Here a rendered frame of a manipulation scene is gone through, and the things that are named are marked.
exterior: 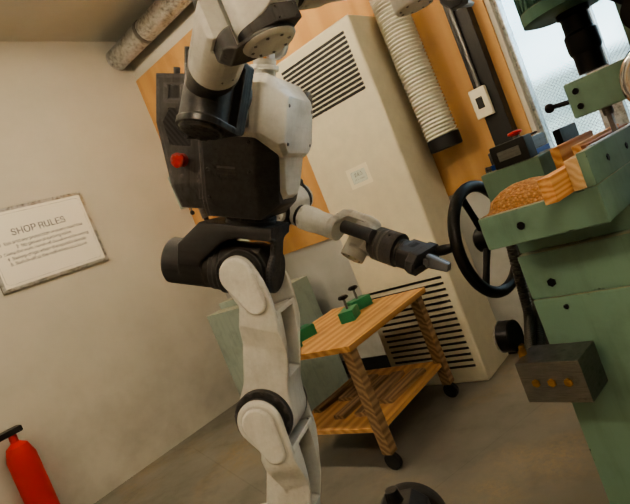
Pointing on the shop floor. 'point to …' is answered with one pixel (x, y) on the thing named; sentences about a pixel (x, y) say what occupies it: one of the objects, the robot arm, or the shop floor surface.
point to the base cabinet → (596, 432)
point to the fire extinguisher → (27, 469)
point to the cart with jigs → (362, 308)
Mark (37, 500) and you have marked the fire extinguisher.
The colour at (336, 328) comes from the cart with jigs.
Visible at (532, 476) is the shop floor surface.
